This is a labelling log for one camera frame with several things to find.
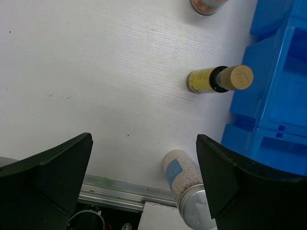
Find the blue storage bin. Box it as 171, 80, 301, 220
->
230, 18, 307, 135
221, 124, 307, 176
250, 0, 307, 43

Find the middle blue storage bin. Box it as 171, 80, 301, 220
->
230, 18, 307, 135

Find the near blue storage bin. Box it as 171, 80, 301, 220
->
221, 124, 307, 176

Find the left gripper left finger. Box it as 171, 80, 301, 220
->
0, 133, 93, 230

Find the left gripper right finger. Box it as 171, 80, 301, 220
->
196, 134, 307, 230

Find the left yellow-label sauce bottle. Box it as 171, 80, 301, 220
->
187, 65, 254, 94

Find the silver-lid bead jar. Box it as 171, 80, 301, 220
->
162, 150, 216, 230

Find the far blue storage bin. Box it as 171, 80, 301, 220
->
250, 0, 307, 43

